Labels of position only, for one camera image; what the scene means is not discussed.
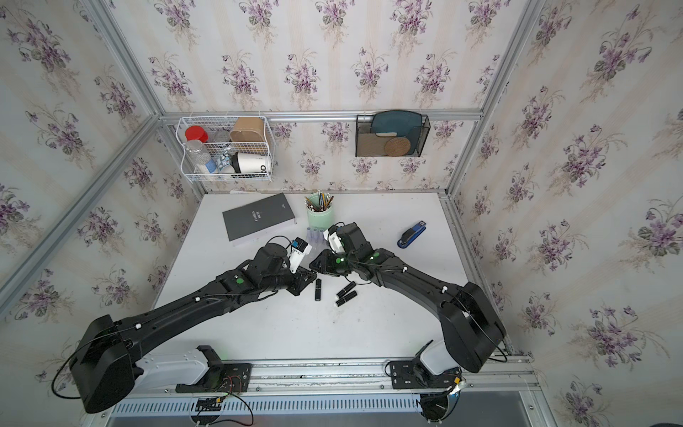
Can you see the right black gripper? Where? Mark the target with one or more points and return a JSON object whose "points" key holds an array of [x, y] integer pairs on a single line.
{"points": [[325, 266]]}

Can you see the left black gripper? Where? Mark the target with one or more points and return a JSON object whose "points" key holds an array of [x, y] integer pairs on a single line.
{"points": [[303, 277]]}

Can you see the black lipstick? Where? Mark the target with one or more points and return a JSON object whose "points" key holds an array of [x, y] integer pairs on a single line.
{"points": [[318, 290], [346, 298], [346, 289]]}

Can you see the clear acrylic lipstick organizer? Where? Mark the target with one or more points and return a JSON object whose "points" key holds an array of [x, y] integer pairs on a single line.
{"points": [[315, 250]]}

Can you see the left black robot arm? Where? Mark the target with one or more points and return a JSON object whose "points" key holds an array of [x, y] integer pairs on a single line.
{"points": [[104, 366]]}

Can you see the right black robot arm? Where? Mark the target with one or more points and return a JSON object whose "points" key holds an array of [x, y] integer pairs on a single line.
{"points": [[471, 328]]}

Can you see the teal plate in organizer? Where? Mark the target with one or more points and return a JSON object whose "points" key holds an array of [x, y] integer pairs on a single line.
{"points": [[404, 123]]}

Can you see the green pen cup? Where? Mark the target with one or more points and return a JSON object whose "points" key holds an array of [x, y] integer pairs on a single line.
{"points": [[320, 210]]}

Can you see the blue black stapler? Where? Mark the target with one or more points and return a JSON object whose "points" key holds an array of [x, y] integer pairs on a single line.
{"points": [[410, 235]]}

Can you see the dark grey notebook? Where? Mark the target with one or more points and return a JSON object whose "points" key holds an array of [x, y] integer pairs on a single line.
{"points": [[256, 218]]}

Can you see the round woven coaster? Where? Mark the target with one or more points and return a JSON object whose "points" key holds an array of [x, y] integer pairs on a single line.
{"points": [[397, 147]]}

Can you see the white cylindrical cup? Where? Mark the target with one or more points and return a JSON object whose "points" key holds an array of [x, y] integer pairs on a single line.
{"points": [[246, 163]]}

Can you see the clear plastic bottle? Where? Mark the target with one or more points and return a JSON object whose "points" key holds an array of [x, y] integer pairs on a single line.
{"points": [[201, 157]]}

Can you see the red lidded jar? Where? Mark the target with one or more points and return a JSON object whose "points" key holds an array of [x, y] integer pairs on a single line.
{"points": [[196, 133]]}

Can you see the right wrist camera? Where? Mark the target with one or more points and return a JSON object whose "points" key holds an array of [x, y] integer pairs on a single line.
{"points": [[348, 241]]}

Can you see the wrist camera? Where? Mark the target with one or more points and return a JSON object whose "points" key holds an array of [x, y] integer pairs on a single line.
{"points": [[274, 265], [348, 241]]}

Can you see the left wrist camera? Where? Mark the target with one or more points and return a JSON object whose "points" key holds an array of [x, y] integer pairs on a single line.
{"points": [[274, 265]]}

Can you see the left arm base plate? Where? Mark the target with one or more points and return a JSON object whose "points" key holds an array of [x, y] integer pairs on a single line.
{"points": [[231, 378]]}

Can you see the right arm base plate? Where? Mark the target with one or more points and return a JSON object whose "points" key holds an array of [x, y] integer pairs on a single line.
{"points": [[411, 375]]}

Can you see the black mesh wall organizer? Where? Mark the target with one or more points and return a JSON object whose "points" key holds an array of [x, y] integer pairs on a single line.
{"points": [[370, 145]]}

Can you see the white wire wall basket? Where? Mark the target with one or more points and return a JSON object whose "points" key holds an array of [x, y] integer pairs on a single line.
{"points": [[222, 149]]}

